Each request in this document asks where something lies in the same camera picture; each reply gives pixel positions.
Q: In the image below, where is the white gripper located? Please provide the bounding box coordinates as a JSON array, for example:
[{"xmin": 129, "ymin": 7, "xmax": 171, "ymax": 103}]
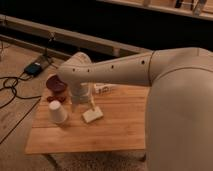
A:
[{"xmin": 69, "ymin": 83, "xmax": 95, "ymax": 113}]

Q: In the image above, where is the dark red ceramic bowl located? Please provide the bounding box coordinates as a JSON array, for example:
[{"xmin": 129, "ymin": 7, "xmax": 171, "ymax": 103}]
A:
[{"xmin": 46, "ymin": 75, "xmax": 67, "ymax": 94}]

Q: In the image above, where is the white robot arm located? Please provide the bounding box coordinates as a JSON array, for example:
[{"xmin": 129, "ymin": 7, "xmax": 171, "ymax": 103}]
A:
[{"xmin": 57, "ymin": 48, "xmax": 213, "ymax": 171}]

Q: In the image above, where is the white object behind arm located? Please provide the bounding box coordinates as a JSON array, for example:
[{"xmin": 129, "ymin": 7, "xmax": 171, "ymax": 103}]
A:
[{"xmin": 94, "ymin": 84, "xmax": 115, "ymax": 94}]

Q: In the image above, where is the white sponge block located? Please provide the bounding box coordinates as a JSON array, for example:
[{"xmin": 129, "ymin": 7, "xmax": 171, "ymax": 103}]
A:
[{"xmin": 82, "ymin": 107, "xmax": 103, "ymax": 123}]

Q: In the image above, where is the small dark red object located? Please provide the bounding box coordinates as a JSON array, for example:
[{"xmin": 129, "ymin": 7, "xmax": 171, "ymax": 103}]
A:
[{"xmin": 47, "ymin": 96, "xmax": 66, "ymax": 103}]

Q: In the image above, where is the white paper cup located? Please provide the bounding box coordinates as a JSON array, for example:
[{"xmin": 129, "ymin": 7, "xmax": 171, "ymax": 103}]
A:
[{"xmin": 49, "ymin": 100, "xmax": 68, "ymax": 124}]

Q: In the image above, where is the black power adapter box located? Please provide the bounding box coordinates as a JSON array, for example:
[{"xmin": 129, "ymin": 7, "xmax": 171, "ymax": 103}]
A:
[{"xmin": 24, "ymin": 63, "xmax": 42, "ymax": 76}]

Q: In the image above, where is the wooden shelf at top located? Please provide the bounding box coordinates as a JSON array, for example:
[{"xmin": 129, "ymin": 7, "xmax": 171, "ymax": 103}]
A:
[{"xmin": 97, "ymin": 0, "xmax": 213, "ymax": 21}]

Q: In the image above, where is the black floor cable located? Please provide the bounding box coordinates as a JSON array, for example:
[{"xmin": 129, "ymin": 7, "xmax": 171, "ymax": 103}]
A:
[{"xmin": 0, "ymin": 72, "xmax": 43, "ymax": 145}]

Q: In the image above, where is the long metal rail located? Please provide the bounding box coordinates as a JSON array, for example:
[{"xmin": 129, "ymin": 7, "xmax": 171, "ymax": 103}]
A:
[{"xmin": 0, "ymin": 14, "xmax": 149, "ymax": 57}]

